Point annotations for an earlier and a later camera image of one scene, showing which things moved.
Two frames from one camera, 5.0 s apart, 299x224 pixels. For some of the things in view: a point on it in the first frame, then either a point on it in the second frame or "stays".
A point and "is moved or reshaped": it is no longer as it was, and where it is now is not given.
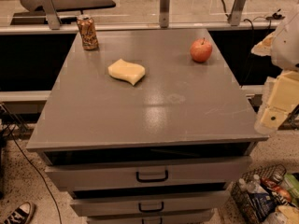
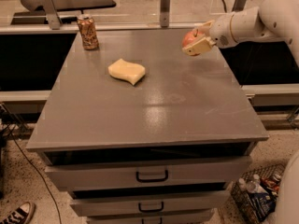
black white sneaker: (21, 215) stays
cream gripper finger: (282, 99) to (199, 48)
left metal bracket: (49, 7) stays
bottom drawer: (183, 217) stays
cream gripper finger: (263, 48) to (203, 29)
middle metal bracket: (164, 7) stays
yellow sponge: (126, 71) stays
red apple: (201, 50) is moved or reshaped
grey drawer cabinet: (148, 126) stays
